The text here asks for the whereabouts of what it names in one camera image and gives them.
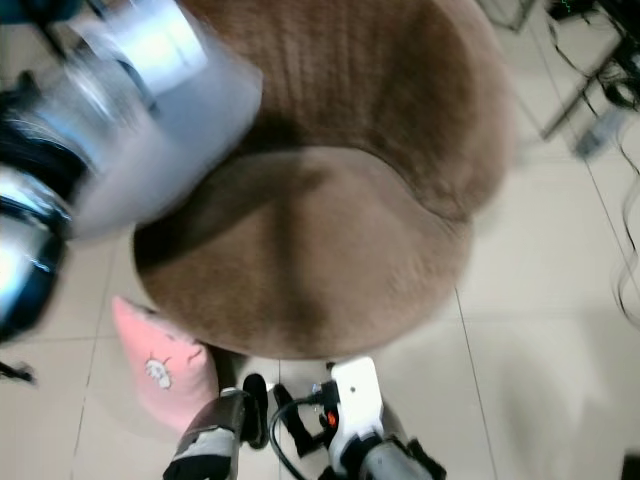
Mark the metal rack with cables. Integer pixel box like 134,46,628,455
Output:
540,0,640,141

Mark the black floor cable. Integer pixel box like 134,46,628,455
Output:
612,190,640,326

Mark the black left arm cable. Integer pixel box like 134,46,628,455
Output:
0,360,34,384

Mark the pink pillow with white print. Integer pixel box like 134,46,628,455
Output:
110,295,219,433

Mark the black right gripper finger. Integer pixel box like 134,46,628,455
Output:
242,373,269,448
272,383,319,451

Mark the teal object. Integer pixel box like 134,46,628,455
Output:
0,0,61,26

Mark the brown round plush sofa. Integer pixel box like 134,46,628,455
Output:
130,0,521,361

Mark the dark metal stand leg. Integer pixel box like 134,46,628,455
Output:
40,10,83,61

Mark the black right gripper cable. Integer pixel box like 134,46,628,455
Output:
268,398,326,480

